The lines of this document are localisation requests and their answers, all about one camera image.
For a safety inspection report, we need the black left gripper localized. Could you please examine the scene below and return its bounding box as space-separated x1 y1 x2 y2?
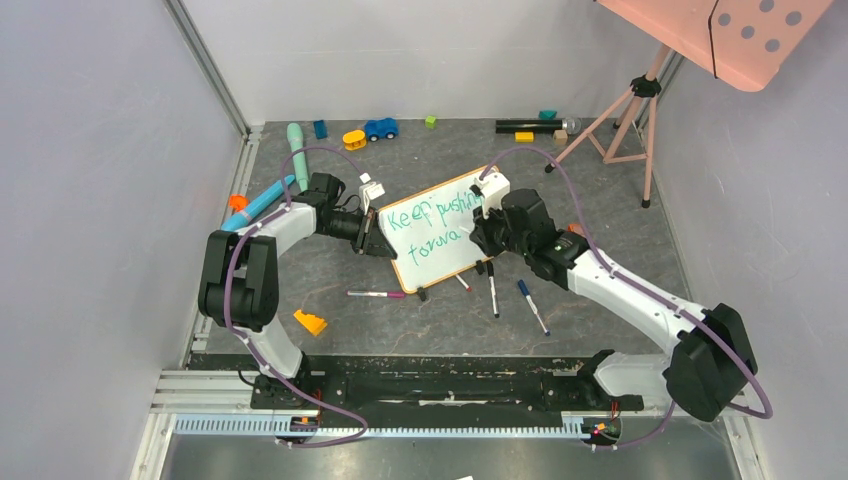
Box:
319 208 397 262

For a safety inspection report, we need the white board orange frame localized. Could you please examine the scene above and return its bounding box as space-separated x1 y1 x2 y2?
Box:
378 168 488 294

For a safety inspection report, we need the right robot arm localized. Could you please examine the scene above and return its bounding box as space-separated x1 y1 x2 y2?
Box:
469 186 758 422

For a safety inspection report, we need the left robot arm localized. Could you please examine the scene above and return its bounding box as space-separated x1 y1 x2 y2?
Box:
198 173 397 408

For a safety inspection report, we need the black capped marker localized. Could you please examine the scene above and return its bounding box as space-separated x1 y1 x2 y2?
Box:
485 261 500 318

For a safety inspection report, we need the purple capped marker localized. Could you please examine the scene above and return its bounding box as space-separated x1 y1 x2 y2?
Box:
345 290 407 299

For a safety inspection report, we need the blue capped marker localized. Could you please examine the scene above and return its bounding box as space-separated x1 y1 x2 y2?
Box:
517 279 551 336

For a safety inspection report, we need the red capped marker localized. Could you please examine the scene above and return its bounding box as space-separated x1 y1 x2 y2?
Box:
454 274 473 292

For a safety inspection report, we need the orange toy brick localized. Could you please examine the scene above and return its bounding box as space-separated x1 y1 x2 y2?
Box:
567 223 586 237

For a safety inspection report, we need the yellow small brick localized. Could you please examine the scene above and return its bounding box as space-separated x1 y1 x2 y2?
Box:
514 131 535 143

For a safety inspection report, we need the yellow toy wedge block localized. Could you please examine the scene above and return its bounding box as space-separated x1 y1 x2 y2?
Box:
293 309 328 337

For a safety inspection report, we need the yellow oval toy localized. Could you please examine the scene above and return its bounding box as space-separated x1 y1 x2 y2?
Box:
342 129 368 151

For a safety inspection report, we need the black cylinder tube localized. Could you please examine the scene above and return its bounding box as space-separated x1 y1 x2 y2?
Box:
495 119 566 134

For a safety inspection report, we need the blue toy car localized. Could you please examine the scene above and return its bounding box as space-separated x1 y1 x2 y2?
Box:
364 117 399 142

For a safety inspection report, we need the tan wooden cube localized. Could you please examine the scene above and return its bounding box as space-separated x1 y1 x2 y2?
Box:
552 130 570 146

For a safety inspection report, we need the light blue toy pen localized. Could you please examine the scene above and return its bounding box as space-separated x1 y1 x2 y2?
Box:
221 175 296 231

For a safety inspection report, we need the dark blue small brick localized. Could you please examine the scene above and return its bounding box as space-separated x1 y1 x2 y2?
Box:
313 120 329 140

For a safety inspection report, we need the clear small ball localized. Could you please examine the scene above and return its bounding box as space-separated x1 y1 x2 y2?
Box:
562 116 583 135

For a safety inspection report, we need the mint green toy pen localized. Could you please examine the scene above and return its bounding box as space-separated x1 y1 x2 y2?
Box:
286 123 309 191

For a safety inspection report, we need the orange small toy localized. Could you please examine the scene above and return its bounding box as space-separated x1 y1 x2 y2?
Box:
228 194 250 212

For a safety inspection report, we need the pink tripod stand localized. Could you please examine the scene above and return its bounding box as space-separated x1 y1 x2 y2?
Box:
555 43 671 209

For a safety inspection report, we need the pink perforated panel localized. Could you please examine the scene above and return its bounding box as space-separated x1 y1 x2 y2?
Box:
600 0 833 92

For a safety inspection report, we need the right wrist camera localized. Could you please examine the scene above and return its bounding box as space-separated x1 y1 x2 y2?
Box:
470 171 511 219

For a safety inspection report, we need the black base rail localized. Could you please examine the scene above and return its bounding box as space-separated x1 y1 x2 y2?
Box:
188 353 670 432

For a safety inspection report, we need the white cable duct strip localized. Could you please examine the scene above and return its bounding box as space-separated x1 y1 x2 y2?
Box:
173 413 621 441

